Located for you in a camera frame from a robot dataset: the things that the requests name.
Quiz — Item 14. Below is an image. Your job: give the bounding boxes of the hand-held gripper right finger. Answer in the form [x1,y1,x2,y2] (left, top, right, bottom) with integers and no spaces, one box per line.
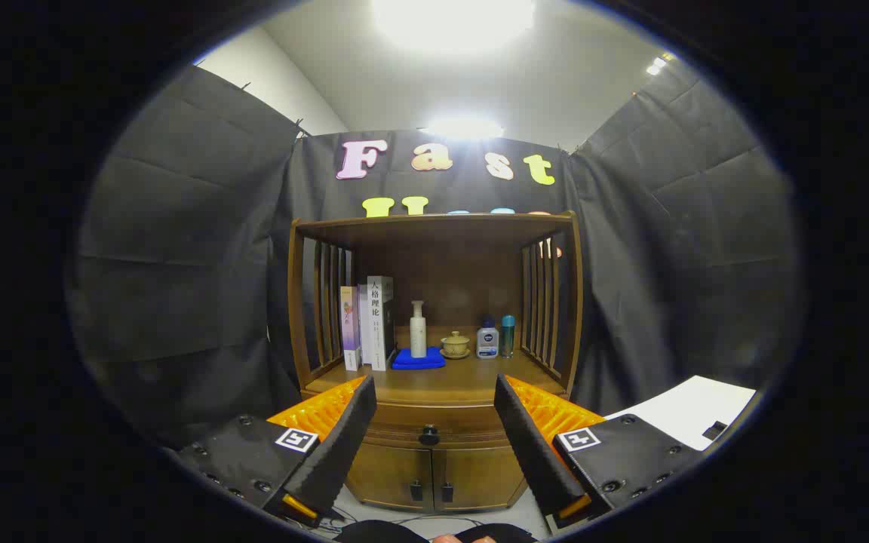
[493,373,707,529]

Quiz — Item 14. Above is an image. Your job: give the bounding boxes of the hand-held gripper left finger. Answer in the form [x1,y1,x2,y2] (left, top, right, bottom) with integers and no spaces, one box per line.
[178,375,377,529]

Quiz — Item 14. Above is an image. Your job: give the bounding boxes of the wooden drawer with black knob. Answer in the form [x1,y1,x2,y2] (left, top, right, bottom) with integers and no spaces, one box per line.
[359,401,514,447]

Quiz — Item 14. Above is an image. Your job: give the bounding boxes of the wooden cabinet door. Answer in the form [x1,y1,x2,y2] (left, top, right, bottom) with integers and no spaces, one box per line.
[344,441,434,512]
[432,445,527,512]

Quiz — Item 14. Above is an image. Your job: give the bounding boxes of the wooden countertop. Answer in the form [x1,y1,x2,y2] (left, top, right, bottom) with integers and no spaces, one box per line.
[305,351,567,404]

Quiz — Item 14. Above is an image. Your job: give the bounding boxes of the brown wooden cabinet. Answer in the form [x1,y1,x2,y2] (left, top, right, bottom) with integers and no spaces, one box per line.
[287,211,585,515]

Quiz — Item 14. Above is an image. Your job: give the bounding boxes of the white bottle with blue pump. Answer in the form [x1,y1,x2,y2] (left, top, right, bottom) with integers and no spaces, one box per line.
[476,317,499,360]

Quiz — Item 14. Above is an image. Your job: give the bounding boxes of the folded blue cloth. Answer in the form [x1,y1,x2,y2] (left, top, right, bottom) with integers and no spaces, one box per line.
[392,347,447,371]

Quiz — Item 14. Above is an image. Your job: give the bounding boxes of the purple book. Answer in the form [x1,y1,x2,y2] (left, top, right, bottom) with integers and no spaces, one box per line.
[340,286,361,372]

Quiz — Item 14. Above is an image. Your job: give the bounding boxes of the thick white book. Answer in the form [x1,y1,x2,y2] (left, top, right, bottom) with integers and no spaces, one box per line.
[359,275,395,372]

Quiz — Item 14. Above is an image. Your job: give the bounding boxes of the white table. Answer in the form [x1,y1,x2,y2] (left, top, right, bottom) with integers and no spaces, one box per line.
[605,376,757,452]

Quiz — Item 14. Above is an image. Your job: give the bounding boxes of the ceiling light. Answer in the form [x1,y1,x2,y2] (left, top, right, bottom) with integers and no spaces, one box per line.
[423,117,505,141]

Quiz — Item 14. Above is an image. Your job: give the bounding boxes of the floor cables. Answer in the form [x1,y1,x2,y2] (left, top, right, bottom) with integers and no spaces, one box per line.
[325,507,484,535]

